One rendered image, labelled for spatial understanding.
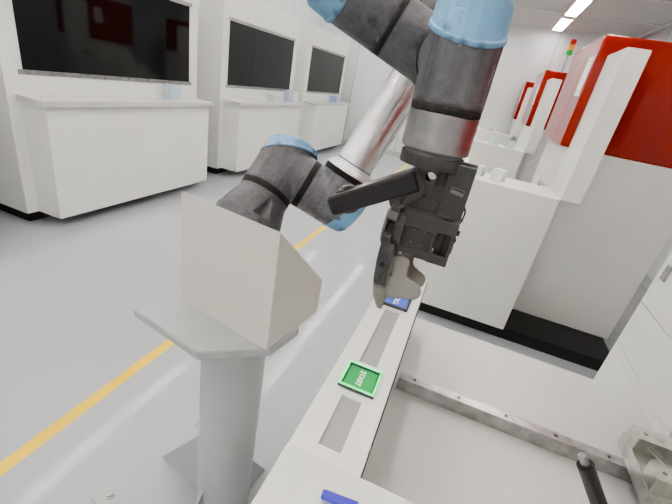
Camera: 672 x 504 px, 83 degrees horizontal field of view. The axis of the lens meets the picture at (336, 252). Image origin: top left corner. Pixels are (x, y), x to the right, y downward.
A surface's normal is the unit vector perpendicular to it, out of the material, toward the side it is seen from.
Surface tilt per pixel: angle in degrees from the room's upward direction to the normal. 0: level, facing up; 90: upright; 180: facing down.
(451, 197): 90
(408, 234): 90
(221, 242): 90
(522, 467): 0
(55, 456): 0
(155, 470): 0
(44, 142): 90
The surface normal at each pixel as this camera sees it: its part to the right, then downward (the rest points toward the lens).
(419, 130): -0.75, 0.16
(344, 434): 0.18, -0.89
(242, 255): -0.50, 0.28
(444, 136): -0.10, 0.41
